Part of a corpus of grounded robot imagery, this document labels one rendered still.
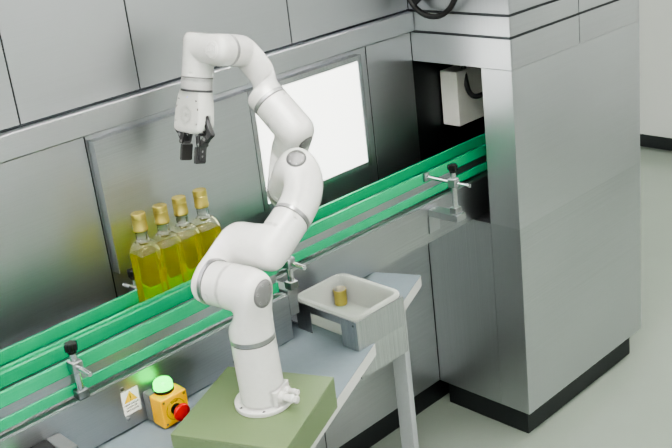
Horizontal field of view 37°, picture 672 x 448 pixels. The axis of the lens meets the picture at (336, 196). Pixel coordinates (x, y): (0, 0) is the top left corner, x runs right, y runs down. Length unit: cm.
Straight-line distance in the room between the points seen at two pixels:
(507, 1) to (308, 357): 113
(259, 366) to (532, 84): 133
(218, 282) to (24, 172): 58
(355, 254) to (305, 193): 69
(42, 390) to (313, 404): 56
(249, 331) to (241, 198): 72
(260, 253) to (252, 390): 28
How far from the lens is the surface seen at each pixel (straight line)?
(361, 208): 276
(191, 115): 235
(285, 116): 220
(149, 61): 248
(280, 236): 204
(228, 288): 199
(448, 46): 302
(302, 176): 210
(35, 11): 232
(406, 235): 289
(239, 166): 265
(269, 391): 209
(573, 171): 324
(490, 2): 289
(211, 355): 236
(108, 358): 223
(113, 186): 243
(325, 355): 244
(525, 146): 299
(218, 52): 227
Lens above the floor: 193
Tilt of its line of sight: 20 degrees down
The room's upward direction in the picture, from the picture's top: 7 degrees counter-clockwise
